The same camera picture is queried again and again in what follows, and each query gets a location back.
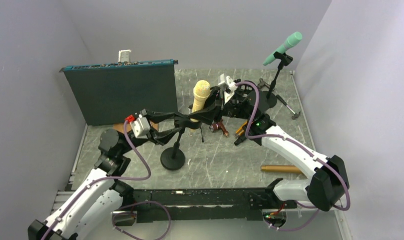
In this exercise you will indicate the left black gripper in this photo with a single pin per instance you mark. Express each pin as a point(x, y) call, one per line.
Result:
point(162, 137)

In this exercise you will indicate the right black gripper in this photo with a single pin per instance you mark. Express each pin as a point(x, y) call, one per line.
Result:
point(214, 107)

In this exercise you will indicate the black tripod shock mount stand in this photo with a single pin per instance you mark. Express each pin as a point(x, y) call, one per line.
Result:
point(201, 130)

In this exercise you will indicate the black condenser microphone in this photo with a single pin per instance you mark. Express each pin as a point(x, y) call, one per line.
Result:
point(240, 138)

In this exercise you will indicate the black round-base clip stand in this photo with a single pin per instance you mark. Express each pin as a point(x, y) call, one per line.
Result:
point(285, 60)

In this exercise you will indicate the cream yellow microphone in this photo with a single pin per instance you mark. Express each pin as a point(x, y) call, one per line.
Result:
point(201, 92)

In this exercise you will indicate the gold microphone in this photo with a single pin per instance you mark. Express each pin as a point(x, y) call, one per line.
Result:
point(291, 169)

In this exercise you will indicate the mint green microphone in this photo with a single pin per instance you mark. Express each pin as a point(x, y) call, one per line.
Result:
point(290, 42)

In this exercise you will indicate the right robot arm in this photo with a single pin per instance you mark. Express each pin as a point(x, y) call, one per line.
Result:
point(326, 185)

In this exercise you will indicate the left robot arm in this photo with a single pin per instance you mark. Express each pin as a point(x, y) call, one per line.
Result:
point(105, 189)

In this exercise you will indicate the orange utility knife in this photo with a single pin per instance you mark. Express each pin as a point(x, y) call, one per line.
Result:
point(241, 130)

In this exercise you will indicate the grey metal clamp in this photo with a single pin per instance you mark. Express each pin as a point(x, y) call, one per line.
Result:
point(262, 84)

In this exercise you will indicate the brown wooden board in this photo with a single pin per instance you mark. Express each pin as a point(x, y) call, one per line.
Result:
point(119, 127)

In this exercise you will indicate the small grey hammer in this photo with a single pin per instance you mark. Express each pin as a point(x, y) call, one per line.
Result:
point(295, 114)

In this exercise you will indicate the dark rack unit blue edge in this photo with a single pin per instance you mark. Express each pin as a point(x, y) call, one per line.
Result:
point(107, 93)

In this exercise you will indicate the white block behind rack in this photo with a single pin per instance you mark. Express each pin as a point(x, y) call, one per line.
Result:
point(124, 56)

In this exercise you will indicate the black round-base shock mount stand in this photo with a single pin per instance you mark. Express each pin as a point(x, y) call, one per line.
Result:
point(243, 91)

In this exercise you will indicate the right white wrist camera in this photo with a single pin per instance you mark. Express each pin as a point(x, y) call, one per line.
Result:
point(228, 87)

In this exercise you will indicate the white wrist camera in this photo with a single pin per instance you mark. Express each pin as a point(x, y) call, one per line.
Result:
point(228, 87)
point(139, 125)

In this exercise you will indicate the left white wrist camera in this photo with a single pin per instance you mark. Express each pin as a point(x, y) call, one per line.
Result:
point(139, 125)

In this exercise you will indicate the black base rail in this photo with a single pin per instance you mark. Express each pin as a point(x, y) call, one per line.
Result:
point(150, 205)

